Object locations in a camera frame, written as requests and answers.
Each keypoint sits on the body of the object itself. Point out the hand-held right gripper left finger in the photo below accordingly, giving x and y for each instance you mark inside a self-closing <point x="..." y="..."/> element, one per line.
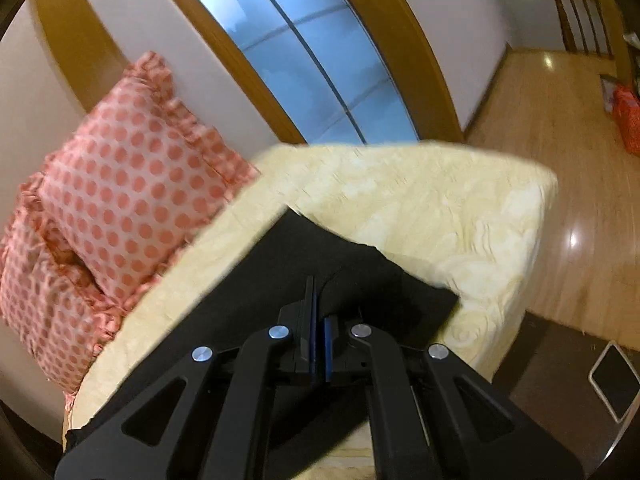
<point x="312" y="332"/>

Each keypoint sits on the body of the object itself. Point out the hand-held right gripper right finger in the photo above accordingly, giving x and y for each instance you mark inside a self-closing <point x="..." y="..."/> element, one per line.
<point x="328" y="347"/>

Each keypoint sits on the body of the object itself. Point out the black pants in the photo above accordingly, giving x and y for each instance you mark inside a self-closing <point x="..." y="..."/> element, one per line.
<point x="260" y="280"/>

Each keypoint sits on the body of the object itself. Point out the cream quilted mattress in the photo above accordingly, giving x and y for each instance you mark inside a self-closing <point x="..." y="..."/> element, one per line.
<point x="440" y="210"/>

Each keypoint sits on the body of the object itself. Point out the pink polka dot pillow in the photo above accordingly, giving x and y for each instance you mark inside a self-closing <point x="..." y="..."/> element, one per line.
<point x="45" y="305"/>
<point x="135" y="180"/>

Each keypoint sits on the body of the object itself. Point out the frosted glass sliding door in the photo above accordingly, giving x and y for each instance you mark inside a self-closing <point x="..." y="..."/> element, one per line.
<point x="320" y="45"/>

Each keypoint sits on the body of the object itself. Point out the white framed black stool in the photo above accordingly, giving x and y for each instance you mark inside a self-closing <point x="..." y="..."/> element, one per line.
<point x="615" y="380"/>

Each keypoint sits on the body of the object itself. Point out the orange plastic bag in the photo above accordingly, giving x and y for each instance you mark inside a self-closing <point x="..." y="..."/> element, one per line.
<point x="629" y="117"/>

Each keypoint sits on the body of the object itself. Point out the wooden chair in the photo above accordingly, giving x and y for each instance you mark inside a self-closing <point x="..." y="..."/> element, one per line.
<point x="580" y="15"/>

